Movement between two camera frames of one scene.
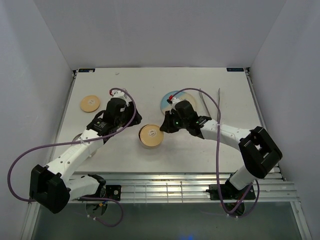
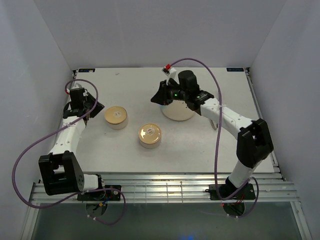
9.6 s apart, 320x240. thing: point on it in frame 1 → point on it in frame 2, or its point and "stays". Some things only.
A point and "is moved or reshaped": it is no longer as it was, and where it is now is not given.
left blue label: x=86 y=70 stays
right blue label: x=235 y=69 stays
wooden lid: x=90 y=103 is moved or reshaped
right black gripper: x=167 y=126 → x=161 y=97
